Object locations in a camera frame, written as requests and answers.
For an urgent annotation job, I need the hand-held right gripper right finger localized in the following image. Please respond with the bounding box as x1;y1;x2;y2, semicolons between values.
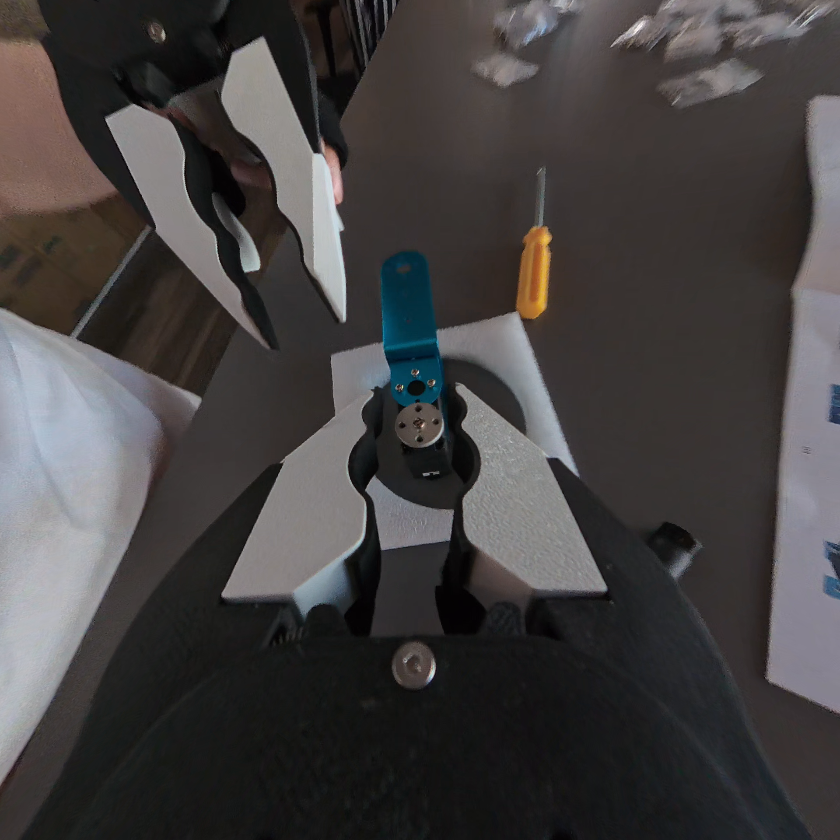
436;382;608;636

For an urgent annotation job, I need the blue metal bracket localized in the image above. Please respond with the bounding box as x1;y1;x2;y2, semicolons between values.
381;251;444;411

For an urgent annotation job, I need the black electric screwdriver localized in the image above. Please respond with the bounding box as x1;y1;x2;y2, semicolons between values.
646;520;703;580

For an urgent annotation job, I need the pile of small screw bags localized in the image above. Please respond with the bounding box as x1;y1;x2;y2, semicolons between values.
471;0;840;109

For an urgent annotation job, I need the white foam pad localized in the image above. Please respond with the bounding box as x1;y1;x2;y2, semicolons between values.
330;311;578;552

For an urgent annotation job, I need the person's left hand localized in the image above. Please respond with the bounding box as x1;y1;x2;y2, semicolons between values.
230;143;346;206

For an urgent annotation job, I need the person's white shirt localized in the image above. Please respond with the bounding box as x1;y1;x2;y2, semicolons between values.
0;308;201;782

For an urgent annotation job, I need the open instruction booklet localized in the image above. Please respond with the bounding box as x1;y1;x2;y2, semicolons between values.
764;95;840;713

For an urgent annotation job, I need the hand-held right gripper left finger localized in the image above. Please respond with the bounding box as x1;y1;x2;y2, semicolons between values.
222;388;385;637

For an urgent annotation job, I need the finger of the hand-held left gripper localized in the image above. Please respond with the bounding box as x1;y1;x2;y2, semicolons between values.
105;105;282;350
220;36;349;324

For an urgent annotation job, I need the yellow screwdriver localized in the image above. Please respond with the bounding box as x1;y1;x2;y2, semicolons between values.
515;166;553;320

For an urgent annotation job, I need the black servo motor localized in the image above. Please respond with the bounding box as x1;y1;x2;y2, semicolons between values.
394;384;454;483

